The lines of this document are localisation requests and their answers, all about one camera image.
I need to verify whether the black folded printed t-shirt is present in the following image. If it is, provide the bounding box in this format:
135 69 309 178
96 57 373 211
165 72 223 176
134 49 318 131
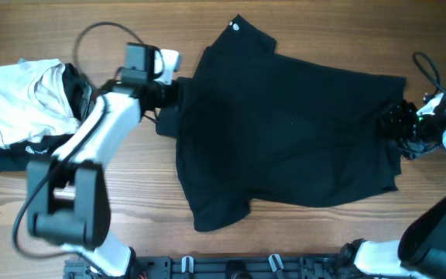
0 64 87 173

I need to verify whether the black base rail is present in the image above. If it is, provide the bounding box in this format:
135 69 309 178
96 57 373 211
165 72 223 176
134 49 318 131
63 253 363 279

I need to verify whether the left black cable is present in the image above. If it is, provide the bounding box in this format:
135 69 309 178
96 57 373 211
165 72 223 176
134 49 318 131
12 21 146 260

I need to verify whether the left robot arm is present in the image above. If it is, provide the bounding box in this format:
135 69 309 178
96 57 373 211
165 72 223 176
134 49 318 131
22 81 181 278

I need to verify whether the grey folded garment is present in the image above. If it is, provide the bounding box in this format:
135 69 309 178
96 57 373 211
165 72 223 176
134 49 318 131
77 81 94 122

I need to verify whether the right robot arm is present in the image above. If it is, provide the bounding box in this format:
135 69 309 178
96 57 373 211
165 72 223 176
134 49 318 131
336 87 446 278

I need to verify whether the white folded t-shirt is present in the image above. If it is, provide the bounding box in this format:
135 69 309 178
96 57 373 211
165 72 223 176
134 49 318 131
0 59 81 149

